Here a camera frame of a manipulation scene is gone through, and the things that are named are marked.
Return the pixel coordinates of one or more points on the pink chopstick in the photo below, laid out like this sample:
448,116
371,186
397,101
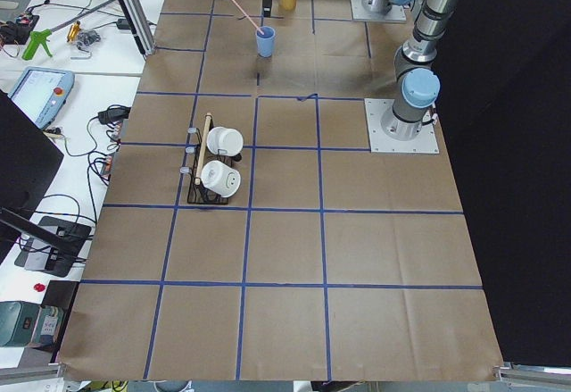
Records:
248,17

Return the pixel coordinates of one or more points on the light blue plastic cup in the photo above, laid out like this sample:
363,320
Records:
265,39

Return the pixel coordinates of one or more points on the white mug plain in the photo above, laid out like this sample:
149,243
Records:
225,141

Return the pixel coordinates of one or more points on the black power adapter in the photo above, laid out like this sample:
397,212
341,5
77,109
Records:
113,114

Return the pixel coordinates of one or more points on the white smiley face mug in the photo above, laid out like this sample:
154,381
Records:
220,178

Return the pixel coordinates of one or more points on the blue teach pendant tablet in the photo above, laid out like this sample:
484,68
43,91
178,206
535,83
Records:
41,92

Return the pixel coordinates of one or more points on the black monitor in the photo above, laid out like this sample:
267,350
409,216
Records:
29,160

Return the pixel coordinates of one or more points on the brown paper table cover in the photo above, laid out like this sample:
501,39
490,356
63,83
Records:
329,262

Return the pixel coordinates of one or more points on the green electronic box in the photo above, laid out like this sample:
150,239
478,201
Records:
29,324

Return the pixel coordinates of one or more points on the aluminium frame post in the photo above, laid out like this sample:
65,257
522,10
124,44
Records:
135,16

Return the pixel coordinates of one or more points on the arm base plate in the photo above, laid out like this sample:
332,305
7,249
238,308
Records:
377,10
389,135

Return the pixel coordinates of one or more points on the black wire cup rack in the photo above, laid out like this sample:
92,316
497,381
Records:
197,193

